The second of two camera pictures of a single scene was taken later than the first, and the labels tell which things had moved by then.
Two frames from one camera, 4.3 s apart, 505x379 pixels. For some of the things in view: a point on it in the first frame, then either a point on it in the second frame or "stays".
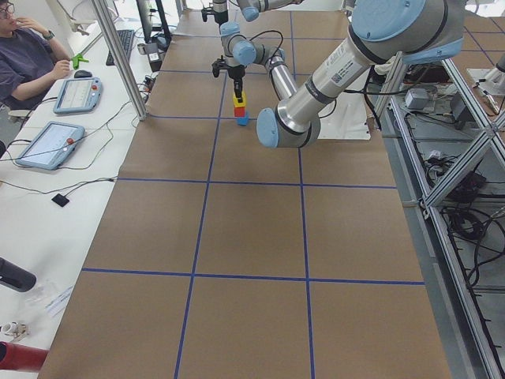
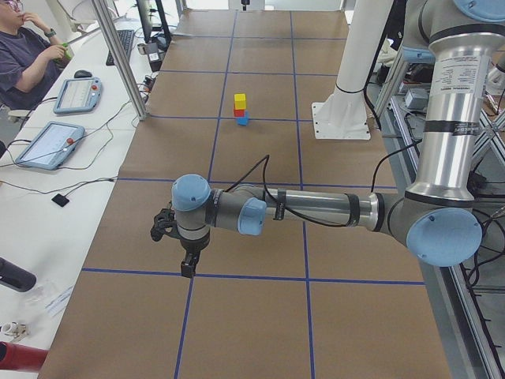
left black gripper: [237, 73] → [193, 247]
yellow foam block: [235, 99] stays
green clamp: [76, 59] → [67, 53]
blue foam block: [243, 121] stays
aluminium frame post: [103, 12] stays
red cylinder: [19, 357] stays
